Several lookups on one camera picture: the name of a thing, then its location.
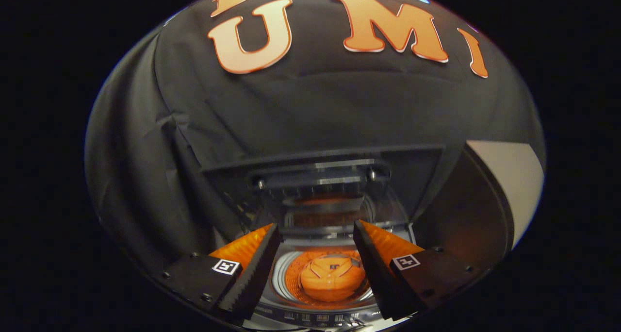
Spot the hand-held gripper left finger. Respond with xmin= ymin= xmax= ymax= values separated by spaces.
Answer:
xmin=155 ymin=223 xmax=281 ymax=320

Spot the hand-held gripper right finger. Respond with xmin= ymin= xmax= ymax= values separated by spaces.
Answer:
xmin=353 ymin=219 xmax=478 ymax=321

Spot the yellow polo shirt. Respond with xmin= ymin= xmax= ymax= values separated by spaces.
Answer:
xmin=300 ymin=255 xmax=367 ymax=302

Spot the silver grey washing machine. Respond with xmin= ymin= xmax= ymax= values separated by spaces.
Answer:
xmin=209 ymin=140 xmax=515 ymax=330

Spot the dark washing machine lid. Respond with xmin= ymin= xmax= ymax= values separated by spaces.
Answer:
xmin=201 ymin=145 xmax=444 ymax=240

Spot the black backdrop cloth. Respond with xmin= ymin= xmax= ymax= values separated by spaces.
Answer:
xmin=85 ymin=0 xmax=546 ymax=294

